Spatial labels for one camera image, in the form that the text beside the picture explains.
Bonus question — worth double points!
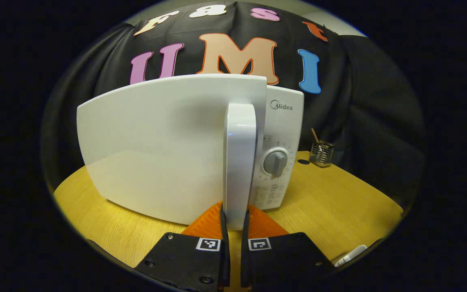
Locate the clear glass holder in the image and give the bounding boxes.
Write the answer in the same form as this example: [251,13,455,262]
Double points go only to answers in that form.
[310,140,335,167]

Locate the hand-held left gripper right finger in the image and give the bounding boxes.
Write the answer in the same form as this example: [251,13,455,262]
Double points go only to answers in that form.
[240,204,335,292]

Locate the white microwave oven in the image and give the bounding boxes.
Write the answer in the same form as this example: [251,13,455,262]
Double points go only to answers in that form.
[77,74,305,231]

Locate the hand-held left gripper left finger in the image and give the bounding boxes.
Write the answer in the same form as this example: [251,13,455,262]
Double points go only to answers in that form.
[134,202,231,292]

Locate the white plastic tray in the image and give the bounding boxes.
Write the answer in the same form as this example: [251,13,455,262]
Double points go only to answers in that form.
[334,245,368,267]

